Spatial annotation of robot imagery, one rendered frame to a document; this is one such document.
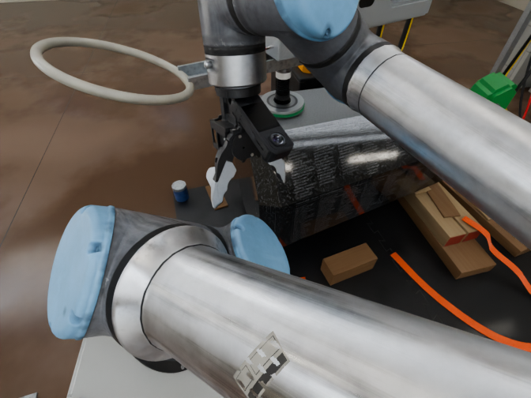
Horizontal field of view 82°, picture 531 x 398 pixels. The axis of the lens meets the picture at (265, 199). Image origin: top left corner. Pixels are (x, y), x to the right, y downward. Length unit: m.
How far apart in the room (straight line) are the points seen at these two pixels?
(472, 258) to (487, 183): 1.89
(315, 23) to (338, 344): 0.29
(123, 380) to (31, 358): 1.50
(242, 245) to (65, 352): 1.64
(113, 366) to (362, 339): 0.47
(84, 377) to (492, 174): 0.58
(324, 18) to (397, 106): 0.12
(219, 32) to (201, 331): 0.36
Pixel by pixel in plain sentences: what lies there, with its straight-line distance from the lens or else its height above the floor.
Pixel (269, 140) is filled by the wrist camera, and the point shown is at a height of 1.40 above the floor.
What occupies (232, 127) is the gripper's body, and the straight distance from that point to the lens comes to 0.51.
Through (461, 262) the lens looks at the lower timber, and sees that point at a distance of 2.16.
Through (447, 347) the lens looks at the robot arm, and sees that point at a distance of 0.20.
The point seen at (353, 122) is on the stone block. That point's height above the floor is 0.83.
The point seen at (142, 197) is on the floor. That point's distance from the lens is 2.46.
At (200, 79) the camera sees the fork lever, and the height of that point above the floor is 1.14.
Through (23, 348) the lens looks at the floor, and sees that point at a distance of 2.13.
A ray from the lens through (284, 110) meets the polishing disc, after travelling 1.47.
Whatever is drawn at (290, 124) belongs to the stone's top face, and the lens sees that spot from 1.48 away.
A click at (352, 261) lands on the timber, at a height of 0.13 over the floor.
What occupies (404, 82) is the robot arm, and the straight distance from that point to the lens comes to 0.39.
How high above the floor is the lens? 1.66
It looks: 47 degrees down
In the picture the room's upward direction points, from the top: straight up
